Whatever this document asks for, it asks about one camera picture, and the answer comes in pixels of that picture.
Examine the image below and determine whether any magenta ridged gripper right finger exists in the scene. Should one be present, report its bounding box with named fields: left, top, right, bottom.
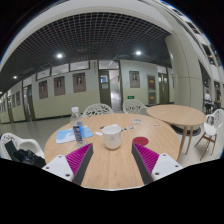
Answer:
left=132, top=143, right=182, bottom=185

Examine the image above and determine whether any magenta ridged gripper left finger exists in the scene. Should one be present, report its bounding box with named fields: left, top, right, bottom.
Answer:
left=43, top=143, right=93, bottom=185

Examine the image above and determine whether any clear plastic water bottle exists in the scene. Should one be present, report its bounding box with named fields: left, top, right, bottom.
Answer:
left=70, top=107, right=86, bottom=148

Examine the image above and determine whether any round red coaster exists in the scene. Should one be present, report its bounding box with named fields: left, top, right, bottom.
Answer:
left=132, top=137, right=149, bottom=146

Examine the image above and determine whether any blue and white leaflet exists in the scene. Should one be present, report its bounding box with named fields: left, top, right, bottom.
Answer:
left=56, top=126, right=93, bottom=144

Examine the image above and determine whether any round wooden table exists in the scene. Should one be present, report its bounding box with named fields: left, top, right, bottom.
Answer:
left=146, top=104, right=207, bottom=158
left=43, top=112, right=181, bottom=191

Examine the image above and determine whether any small clear glass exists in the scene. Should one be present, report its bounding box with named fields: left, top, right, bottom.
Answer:
left=132, top=119, right=142, bottom=124

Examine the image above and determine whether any black bag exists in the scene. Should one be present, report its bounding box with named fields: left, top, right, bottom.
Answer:
left=5, top=141, right=46, bottom=168

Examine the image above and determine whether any white chair with black bag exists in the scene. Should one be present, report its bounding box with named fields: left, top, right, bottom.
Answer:
left=0, top=133, right=44, bottom=160

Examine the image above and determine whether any white ceramic mug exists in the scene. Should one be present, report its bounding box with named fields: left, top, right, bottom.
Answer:
left=102, top=125, right=121, bottom=150

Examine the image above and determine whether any white lattice chair left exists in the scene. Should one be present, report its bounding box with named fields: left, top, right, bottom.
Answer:
left=82, top=103, right=114, bottom=118

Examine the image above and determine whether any white lattice chair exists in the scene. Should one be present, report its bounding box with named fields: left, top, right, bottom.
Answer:
left=82, top=103, right=114, bottom=118
left=123, top=99, right=147, bottom=115

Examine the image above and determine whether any white lattice chair right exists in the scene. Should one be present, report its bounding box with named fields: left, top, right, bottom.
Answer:
left=123, top=99, right=147, bottom=115

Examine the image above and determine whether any white chair with wooden legs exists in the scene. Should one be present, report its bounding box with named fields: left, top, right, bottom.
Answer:
left=199, top=109, right=224, bottom=159

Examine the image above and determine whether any framed portrait poster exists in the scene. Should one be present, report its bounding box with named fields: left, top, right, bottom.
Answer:
left=129, top=71, right=140, bottom=88
left=73, top=73, right=86, bottom=93

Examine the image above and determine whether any open doorway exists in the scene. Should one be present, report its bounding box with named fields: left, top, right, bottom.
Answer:
left=99, top=70, right=121, bottom=112

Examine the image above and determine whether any person in white shirt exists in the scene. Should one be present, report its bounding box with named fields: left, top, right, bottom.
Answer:
left=204, top=89, right=212, bottom=114

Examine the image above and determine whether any framed portrait poster right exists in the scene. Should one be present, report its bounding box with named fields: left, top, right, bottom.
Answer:
left=129, top=71, right=140, bottom=88

